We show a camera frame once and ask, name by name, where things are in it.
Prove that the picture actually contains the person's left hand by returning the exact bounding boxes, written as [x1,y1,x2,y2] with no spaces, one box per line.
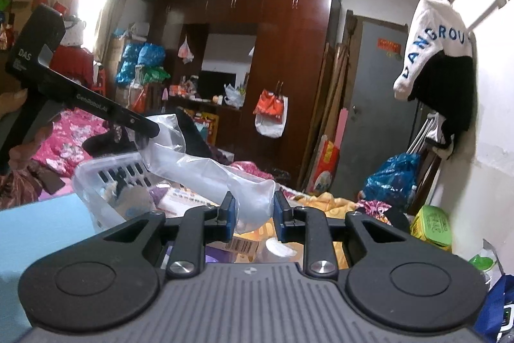
[0,88,28,118]

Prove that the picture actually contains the window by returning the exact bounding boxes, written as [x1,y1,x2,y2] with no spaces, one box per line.
[75,0,112,47]

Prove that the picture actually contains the red cloth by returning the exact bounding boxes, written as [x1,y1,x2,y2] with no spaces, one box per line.
[49,45,96,87]

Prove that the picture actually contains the red white plastic bag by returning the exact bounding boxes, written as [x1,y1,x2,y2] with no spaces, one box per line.
[253,83,289,139]

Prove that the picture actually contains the red printed sack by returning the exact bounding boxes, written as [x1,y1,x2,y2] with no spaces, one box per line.
[306,134,341,196]

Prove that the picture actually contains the black television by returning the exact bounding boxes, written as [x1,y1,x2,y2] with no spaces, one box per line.
[198,70,238,101]

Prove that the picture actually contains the pink floral blanket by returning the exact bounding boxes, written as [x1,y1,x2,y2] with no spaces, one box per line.
[0,111,112,208]

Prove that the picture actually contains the yellow blanket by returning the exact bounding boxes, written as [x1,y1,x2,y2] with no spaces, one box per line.
[241,190,363,268]

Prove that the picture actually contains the pink white hanging bag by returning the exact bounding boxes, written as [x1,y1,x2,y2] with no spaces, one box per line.
[177,35,195,65]

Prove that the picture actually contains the blue plastic bag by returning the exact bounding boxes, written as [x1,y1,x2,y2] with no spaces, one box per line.
[362,152,422,208]

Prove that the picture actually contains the yellow green box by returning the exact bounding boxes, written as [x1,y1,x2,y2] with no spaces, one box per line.
[409,205,453,252]

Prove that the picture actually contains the white black hanging garment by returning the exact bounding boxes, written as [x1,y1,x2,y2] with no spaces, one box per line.
[393,0,475,159]

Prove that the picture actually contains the grey teddy bear plush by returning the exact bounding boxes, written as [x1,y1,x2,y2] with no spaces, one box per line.
[104,182,156,220]

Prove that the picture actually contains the blue patterned plastic bags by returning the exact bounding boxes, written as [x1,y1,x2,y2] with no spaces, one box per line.
[116,41,167,87]

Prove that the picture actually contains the red door sign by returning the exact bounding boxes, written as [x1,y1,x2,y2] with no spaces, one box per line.
[377,38,404,57]

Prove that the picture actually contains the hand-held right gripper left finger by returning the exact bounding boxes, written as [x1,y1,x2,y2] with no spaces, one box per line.
[102,191,236,279]

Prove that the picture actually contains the brown wooden wardrobe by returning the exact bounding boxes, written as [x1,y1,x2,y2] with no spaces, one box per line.
[150,0,343,188]

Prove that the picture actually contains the white plastic basket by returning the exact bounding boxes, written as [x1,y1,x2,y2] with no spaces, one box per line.
[72,152,227,236]

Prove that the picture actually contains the printed white box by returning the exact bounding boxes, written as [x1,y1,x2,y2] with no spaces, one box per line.
[160,186,219,216]

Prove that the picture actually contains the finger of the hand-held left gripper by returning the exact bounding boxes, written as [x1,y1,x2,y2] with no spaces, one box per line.
[130,113,160,140]

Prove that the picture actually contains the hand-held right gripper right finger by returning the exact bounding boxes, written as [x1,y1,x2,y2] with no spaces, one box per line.
[273,190,410,279]

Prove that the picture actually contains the blue shopping bag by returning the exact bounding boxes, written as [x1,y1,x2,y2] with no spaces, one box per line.
[481,274,514,343]

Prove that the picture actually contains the black clothing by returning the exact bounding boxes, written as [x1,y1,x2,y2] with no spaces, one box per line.
[81,108,218,164]

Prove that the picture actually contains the pink board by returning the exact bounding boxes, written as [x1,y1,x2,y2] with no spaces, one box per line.
[335,107,348,151]

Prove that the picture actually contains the grey door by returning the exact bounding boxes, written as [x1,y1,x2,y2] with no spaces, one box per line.
[342,14,423,192]

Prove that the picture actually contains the clear plastic bag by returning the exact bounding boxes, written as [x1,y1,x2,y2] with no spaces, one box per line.
[136,113,279,236]

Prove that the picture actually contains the purple tissue pack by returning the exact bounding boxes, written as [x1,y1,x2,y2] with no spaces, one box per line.
[204,244,242,266]

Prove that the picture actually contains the wooden boards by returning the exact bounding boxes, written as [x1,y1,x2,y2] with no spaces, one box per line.
[296,22,358,192]

